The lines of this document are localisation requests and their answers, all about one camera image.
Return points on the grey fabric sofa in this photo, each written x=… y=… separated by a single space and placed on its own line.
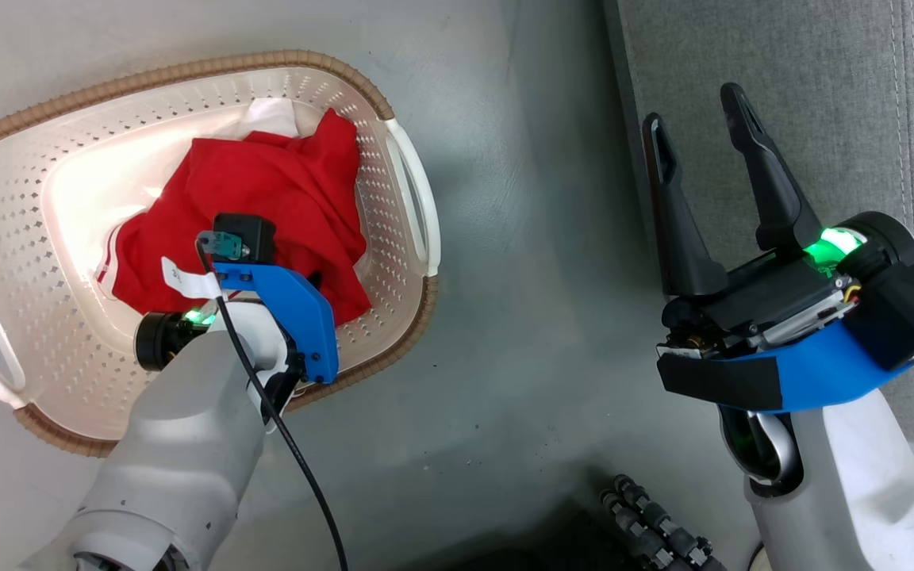
x=822 y=79

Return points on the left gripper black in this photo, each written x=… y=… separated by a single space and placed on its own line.
x=162 y=339

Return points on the white laundry basket brown rim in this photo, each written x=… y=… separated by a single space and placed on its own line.
x=36 y=238

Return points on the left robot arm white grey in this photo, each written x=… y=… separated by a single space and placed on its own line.
x=179 y=460

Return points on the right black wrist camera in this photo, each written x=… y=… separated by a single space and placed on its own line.
x=913 y=305

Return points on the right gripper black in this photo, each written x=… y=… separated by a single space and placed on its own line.
x=774 y=301

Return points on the right blue camera mount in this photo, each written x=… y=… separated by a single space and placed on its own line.
x=806 y=377

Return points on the red cloth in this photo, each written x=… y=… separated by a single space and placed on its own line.
x=282 y=190

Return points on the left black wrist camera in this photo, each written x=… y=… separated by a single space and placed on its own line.
x=244 y=234

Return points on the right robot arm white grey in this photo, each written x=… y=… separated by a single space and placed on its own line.
x=846 y=484

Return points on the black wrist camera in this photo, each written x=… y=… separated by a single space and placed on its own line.
x=244 y=234
x=913 y=305

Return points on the white garment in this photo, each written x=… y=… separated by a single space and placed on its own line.
x=270 y=119

